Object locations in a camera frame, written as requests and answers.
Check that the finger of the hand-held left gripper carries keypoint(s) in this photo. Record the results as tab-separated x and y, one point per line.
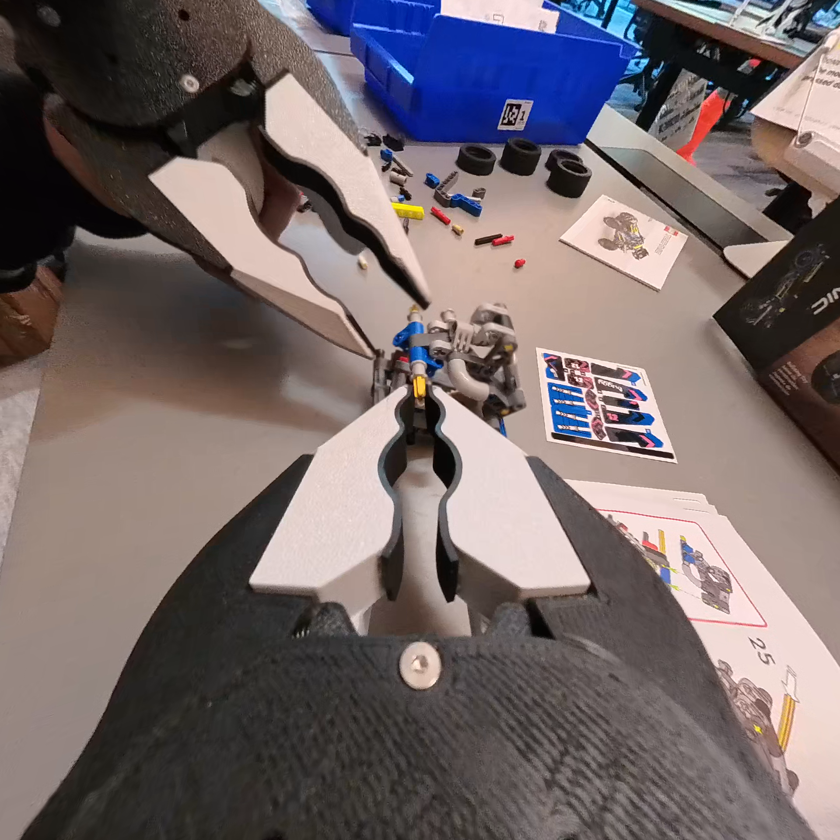
249	243
321	131

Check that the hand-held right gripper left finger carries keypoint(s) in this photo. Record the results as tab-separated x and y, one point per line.
328	525

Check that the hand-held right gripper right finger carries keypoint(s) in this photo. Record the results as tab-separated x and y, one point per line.
512	525

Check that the partly built lego vehicle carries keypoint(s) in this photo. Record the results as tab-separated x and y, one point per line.
472	354

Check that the person's left forearm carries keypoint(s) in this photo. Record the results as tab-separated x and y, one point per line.
26	229

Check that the long dark grey lego axle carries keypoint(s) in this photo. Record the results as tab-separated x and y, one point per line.
401	166

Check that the yellow lego beam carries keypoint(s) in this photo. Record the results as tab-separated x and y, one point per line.
407	210

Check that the dark grey angled lego beam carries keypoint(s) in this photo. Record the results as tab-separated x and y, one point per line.
451	184

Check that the lego sticker sheet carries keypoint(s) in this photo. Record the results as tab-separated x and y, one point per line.
604	403

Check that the black rubber lego tire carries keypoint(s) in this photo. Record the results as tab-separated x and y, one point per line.
477	159
558	156
520	155
569	180

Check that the blue lego beam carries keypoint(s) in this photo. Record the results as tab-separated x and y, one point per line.
467	203

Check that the black and red lego pin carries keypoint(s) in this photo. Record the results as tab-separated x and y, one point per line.
493	239

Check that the open lego instruction manual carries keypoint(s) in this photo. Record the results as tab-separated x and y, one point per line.
741	656

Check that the thin lego booklet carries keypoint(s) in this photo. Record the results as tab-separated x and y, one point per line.
623	243

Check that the lego set box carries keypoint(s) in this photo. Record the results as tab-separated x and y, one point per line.
787	328

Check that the person's left hand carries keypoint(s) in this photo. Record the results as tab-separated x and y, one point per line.
279	193

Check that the blue plastic bin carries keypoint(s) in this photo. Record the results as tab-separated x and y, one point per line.
341	13
492	72

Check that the white paper sheet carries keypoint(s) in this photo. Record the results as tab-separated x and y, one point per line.
499	13

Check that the brown box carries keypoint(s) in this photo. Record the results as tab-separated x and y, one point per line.
26	315

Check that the white floor sign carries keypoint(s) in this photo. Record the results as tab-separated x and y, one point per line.
679	108

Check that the orange cone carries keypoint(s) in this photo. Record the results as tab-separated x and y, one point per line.
701	124

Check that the wooden background table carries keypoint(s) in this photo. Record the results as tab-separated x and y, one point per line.
715	29

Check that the white document holder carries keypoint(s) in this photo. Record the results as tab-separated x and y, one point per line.
814	161

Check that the printed instruction sheet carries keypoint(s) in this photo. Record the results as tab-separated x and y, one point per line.
814	85

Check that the grey stand base plate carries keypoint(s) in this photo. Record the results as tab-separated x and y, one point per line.
754	259

